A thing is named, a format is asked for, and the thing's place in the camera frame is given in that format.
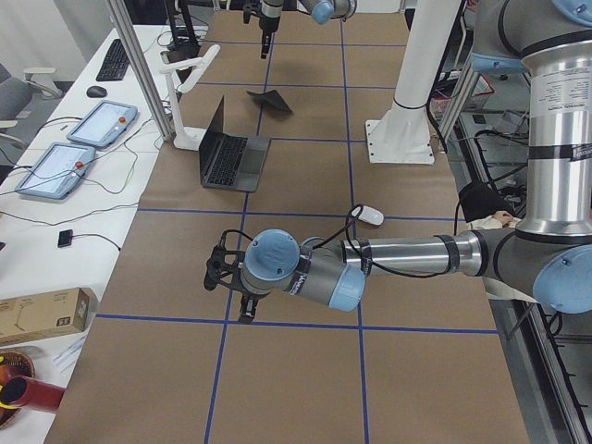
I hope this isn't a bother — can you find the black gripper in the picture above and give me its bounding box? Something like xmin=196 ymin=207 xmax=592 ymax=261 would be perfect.
xmin=203 ymin=229 xmax=257 ymax=323
xmin=243 ymin=0 xmax=283 ymax=59

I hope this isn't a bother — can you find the black mouse pad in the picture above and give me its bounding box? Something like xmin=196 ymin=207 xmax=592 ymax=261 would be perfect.
xmin=246 ymin=90 xmax=292 ymax=113

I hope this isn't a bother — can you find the grey laptop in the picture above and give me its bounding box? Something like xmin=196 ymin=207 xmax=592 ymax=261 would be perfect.
xmin=199 ymin=97 xmax=271 ymax=192

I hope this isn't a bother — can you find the white computer mouse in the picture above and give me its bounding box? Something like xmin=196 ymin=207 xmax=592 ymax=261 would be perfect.
xmin=356 ymin=205 xmax=385 ymax=227

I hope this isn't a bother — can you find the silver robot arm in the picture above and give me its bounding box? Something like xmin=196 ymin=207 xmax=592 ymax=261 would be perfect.
xmin=242 ymin=0 xmax=357 ymax=60
xmin=203 ymin=1 xmax=591 ymax=323

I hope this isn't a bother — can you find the white desk lamp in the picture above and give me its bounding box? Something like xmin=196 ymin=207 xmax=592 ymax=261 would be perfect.
xmin=159 ymin=43 xmax=221 ymax=152

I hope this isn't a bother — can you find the black desk mouse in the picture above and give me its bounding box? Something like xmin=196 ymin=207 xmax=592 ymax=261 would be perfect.
xmin=86 ymin=85 xmax=107 ymax=98

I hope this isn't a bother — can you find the black keyboard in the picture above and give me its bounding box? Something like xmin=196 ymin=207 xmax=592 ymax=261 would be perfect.
xmin=95 ymin=39 xmax=130 ymax=82

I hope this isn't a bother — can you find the far teach pendant tablet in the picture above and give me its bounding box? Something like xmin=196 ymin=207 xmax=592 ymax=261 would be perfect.
xmin=67 ymin=100 xmax=138 ymax=149

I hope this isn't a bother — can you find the teach pendant tablet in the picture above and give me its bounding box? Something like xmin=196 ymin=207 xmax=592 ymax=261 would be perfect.
xmin=15 ymin=142 xmax=96 ymax=200
xmin=67 ymin=100 xmax=138 ymax=149

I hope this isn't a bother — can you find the small black device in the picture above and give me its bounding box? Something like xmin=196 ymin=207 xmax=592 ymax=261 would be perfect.
xmin=57 ymin=229 xmax=74 ymax=248

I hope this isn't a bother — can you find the cardboard box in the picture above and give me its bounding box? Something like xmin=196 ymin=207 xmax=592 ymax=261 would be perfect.
xmin=1 ymin=288 xmax=96 ymax=346

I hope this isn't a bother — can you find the near teach pendant tablet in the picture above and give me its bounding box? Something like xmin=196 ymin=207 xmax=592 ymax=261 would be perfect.
xmin=15 ymin=142 xmax=96 ymax=200

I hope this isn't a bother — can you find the woven basket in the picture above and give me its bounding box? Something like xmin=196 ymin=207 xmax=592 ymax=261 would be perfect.
xmin=0 ymin=350 xmax=36 ymax=429

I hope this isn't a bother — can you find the seated person in cream sweater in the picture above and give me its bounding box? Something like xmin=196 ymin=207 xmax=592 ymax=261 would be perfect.
xmin=459 ymin=181 xmax=537 ymax=303

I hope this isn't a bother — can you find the aluminium frame post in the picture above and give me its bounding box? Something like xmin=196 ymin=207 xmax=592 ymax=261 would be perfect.
xmin=106 ymin=0 xmax=175 ymax=142

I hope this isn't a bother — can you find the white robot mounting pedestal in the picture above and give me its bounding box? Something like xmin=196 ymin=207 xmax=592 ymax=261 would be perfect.
xmin=365 ymin=0 xmax=463 ymax=165

